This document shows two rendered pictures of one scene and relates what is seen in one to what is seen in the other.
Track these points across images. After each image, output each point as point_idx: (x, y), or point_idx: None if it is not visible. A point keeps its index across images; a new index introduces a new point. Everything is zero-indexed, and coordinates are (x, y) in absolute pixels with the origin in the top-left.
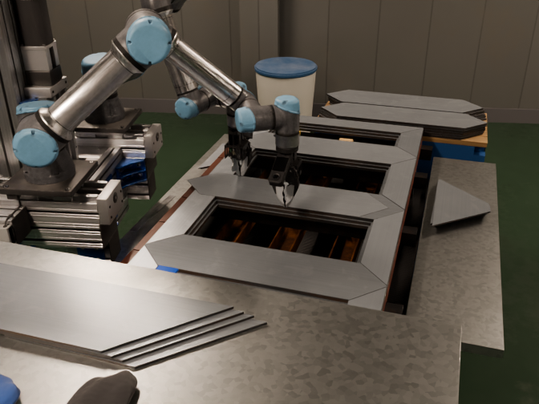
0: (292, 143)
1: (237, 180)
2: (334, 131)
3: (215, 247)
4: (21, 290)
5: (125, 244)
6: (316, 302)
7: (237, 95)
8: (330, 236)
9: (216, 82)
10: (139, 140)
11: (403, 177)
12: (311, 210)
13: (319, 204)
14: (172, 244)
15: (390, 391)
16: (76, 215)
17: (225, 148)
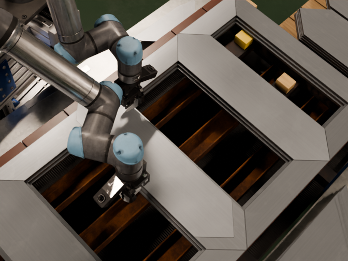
0: (127, 178)
1: (122, 114)
2: (284, 59)
3: (37, 216)
4: None
5: (9, 124)
6: None
7: (88, 103)
8: (213, 175)
9: (61, 88)
10: (44, 30)
11: (287, 190)
12: (158, 202)
13: (172, 197)
14: (4, 192)
15: None
16: None
17: (176, 16)
